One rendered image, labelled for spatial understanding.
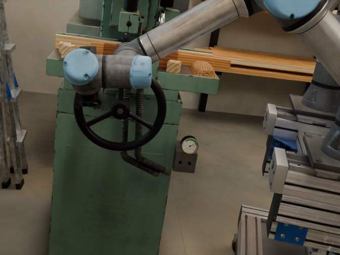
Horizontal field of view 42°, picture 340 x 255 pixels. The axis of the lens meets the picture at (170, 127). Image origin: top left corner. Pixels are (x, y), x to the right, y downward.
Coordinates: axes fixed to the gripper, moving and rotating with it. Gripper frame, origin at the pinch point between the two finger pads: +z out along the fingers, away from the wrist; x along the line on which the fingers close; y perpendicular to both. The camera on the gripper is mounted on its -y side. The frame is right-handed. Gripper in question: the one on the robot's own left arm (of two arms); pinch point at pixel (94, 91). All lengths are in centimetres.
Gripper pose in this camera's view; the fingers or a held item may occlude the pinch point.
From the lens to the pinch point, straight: 131.4
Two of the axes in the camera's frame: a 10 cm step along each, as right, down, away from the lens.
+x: 10.0, 0.2, 0.8
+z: -0.8, 1.4, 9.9
